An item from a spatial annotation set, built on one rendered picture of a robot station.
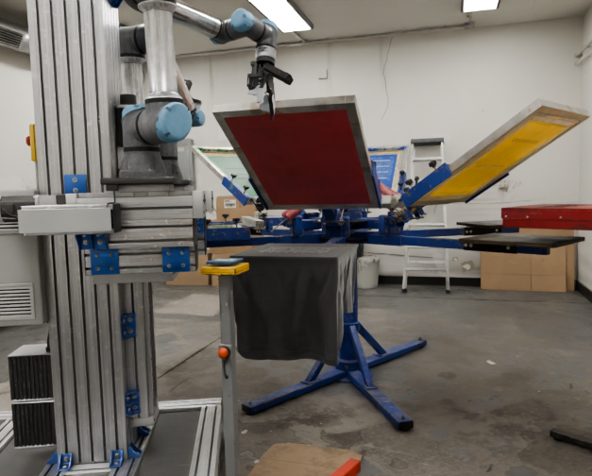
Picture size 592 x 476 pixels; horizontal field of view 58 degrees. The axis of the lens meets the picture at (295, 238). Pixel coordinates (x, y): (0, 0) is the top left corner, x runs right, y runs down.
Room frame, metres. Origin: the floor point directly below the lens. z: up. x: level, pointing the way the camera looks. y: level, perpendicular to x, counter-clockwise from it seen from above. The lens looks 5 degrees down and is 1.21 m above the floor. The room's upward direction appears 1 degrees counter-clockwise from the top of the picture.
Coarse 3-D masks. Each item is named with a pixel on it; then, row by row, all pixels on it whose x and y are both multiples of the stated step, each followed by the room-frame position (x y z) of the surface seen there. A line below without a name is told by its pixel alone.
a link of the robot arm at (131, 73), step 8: (120, 32) 2.26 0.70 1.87; (128, 32) 2.24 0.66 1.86; (120, 40) 2.25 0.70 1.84; (128, 40) 2.24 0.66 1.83; (136, 40) 2.22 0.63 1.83; (120, 48) 2.25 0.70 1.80; (128, 48) 2.25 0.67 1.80; (136, 48) 2.25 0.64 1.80; (120, 56) 2.25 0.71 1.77; (128, 56) 2.25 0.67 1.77; (136, 56) 2.26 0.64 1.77; (128, 64) 2.26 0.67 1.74; (136, 64) 2.27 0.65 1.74; (128, 72) 2.26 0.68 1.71; (136, 72) 2.27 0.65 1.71; (128, 80) 2.26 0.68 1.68; (136, 80) 2.27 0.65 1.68; (128, 88) 2.26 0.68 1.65; (136, 88) 2.27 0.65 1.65; (136, 96) 2.27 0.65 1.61
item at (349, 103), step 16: (336, 96) 2.05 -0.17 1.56; (352, 96) 2.03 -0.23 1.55; (224, 112) 2.17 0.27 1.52; (240, 112) 2.16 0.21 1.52; (256, 112) 2.15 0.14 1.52; (288, 112) 2.12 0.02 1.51; (352, 112) 2.07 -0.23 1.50; (224, 128) 2.27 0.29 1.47; (352, 128) 2.15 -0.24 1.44; (240, 160) 2.45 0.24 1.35; (368, 160) 2.33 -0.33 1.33; (256, 176) 2.56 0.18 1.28; (368, 176) 2.43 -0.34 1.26; (368, 192) 2.55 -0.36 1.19; (272, 208) 2.81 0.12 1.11; (288, 208) 2.79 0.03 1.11
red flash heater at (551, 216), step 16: (512, 208) 2.36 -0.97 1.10; (528, 208) 2.31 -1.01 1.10; (544, 208) 2.26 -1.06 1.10; (560, 208) 2.21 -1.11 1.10; (576, 208) 2.17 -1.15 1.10; (512, 224) 2.36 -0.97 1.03; (528, 224) 2.31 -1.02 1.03; (544, 224) 2.26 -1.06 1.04; (560, 224) 2.21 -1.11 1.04; (576, 224) 2.17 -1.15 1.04
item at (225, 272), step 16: (208, 272) 1.79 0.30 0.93; (224, 272) 1.77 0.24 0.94; (240, 272) 1.80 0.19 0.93; (224, 288) 1.82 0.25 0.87; (224, 304) 1.82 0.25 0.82; (224, 320) 1.82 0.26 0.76; (224, 336) 1.82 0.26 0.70; (224, 384) 1.83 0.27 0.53; (224, 400) 1.83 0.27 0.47; (224, 416) 1.83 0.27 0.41
